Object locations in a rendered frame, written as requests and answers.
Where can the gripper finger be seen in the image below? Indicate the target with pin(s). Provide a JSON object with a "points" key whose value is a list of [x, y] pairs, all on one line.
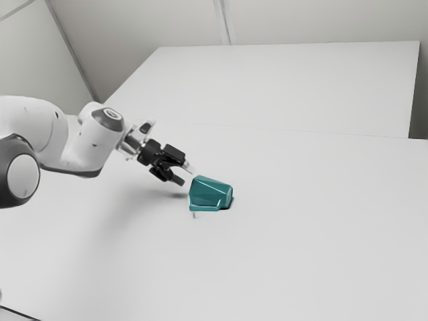
{"points": [[175, 155], [168, 176]]}

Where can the teal faceted mug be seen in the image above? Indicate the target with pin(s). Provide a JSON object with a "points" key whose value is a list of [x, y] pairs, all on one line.
{"points": [[209, 195]]}

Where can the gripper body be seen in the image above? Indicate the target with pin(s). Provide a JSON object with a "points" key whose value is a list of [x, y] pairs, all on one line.
{"points": [[151, 154]]}

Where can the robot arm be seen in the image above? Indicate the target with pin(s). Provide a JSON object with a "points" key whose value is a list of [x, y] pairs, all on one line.
{"points": [[50, 140]]}

